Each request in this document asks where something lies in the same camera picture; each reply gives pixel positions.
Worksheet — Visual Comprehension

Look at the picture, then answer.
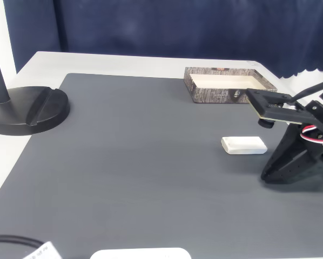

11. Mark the white eraser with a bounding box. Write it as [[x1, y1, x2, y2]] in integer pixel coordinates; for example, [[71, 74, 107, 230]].
[[220, 136, 268, 156]]

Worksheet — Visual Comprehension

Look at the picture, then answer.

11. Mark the patterned grey cardboard box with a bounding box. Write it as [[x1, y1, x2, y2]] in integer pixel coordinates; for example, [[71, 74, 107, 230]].
[[184, 66, 278, 104]]

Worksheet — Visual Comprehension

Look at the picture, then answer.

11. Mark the grey desk mat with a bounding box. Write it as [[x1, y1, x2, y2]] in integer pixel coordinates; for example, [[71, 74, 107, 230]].
[[0, 72, 323, 259]]

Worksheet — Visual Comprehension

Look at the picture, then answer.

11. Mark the dark blue curtain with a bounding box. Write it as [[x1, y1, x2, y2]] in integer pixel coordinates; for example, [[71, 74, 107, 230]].
[[3, 0, 323, 79]]

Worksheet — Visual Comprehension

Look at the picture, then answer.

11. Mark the white rounded device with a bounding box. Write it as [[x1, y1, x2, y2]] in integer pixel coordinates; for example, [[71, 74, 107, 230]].
[[90, 247, 192, 259]]

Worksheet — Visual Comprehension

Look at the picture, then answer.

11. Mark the white paper label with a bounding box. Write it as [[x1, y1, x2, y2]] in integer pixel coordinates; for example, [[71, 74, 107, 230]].
[[22, 241, 62, 259]]

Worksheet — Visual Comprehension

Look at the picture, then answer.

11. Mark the black stand with round base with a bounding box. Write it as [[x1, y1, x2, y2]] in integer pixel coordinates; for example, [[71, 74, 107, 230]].
[[0, 21, 71, 136]]

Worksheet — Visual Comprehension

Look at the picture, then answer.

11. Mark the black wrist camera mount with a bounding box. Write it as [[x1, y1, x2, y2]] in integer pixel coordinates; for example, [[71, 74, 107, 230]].
[[244, 88, 313, 129]]

